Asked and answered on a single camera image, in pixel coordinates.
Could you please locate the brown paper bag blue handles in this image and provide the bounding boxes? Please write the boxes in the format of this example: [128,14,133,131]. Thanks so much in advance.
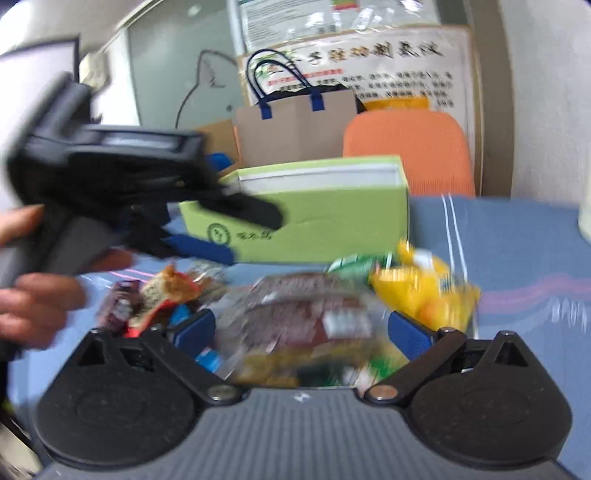
[235,47,359,168]

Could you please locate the blue plastic item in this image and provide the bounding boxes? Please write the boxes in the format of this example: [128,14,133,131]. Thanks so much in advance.
[205,153,232,175]

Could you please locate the dark framed screen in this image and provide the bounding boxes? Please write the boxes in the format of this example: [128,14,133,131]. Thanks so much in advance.
[0,39,81,86]

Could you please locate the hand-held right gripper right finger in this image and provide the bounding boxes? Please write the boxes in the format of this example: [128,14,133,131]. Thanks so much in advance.
[364,310,532,408]

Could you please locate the red snack packet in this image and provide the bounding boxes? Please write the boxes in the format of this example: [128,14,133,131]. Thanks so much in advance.
[140,264,202,325]

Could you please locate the yellow snack packet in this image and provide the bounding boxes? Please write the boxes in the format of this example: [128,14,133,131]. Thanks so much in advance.
[368,239,482,334]

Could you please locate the orange chair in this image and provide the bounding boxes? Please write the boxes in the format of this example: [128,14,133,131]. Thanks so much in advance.
[342,112,476,198]

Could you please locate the wall poster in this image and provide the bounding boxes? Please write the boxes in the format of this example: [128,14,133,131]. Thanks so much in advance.
[237,24,472,139]

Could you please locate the green snack packet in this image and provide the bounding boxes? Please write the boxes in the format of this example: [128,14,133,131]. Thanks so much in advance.
[324,253,394,278]

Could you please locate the white object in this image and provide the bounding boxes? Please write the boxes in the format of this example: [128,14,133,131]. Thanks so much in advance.
[577,184,591,246]

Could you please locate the blue snack packet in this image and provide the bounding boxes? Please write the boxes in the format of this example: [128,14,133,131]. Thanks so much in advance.
[167,304,191,334]

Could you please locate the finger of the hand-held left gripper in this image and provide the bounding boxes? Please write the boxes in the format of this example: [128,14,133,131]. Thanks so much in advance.
[124,208,235,266]
[185,185,283,230]

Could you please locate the purple snack packet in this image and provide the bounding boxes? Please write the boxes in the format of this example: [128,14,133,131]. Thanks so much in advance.
[96,278,142,334]

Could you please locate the brown cardboard box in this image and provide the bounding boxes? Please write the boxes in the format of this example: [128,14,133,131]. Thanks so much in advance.
[191,119,242,172]

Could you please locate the clear bag of red dates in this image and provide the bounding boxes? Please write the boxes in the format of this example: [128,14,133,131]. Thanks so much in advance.
[216,271,389,358]

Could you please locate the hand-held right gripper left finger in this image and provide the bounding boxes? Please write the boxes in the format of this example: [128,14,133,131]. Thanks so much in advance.
[76,308,246,408]

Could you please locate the person's left hand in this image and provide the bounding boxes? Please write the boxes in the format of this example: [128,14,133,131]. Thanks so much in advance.
[0,204,134,352]

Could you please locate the white laminated notice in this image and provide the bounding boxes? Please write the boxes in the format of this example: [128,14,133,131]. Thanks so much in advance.
[237,0,440,52]

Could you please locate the light green cardboard box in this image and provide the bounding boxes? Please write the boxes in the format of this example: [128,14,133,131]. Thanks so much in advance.
[178,156,411,265]

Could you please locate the blue printed tablecloth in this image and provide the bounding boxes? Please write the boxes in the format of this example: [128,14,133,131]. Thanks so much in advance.
[8,194,591,480]

